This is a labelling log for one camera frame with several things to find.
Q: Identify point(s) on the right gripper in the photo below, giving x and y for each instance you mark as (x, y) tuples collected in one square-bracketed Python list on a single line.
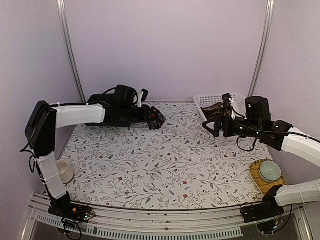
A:
[(219, 121)]

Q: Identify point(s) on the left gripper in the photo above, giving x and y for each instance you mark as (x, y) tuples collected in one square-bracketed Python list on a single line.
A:
[(144, 115)]

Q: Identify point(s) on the dark floral necktie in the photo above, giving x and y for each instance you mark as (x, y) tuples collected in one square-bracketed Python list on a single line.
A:
[(154, 118)]

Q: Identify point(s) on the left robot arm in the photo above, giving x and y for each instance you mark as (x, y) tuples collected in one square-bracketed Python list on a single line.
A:
[(41, 133)]

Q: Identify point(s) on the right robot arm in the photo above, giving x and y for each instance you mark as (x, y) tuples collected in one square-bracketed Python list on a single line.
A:
[(279, 135)]

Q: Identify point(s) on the green divided organizer box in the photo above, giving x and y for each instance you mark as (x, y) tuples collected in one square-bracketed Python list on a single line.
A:
[(119, 110)]

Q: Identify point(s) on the brown patterned necktie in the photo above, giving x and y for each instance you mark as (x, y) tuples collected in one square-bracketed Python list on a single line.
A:
[(216, 110)]

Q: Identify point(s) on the white plastic basket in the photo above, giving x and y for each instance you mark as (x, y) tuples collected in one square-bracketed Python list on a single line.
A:
[(209, 99)]

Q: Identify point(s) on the floral patterned table mat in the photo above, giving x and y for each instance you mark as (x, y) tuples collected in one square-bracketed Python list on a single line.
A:
[(178, 167)]

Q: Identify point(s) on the pale green bowl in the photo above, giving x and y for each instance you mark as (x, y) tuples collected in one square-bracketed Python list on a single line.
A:
[(270, 171)]

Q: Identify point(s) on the woven bamboo tray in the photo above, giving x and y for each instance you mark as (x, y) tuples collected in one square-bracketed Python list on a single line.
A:
[(263, 186)]

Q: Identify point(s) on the cream ceramic mug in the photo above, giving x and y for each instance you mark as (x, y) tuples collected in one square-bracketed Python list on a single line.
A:
[(65, 171)]

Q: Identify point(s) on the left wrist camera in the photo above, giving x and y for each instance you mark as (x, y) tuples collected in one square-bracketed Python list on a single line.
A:
[(141, 97)]

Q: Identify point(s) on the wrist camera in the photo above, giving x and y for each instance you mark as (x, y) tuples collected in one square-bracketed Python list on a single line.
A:
[(141, 97), (227, 101)]

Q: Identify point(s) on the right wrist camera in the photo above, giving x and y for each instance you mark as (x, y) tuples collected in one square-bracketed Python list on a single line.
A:
[(227, 101)]

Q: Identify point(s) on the front aluminium rail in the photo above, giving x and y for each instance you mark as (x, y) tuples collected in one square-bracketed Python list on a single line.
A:
[(113, 223)]

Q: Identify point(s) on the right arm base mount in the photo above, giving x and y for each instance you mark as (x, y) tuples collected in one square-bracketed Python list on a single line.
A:
[(262, 215)]

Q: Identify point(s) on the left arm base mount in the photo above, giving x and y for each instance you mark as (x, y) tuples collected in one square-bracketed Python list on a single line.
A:
[(72, 215)]

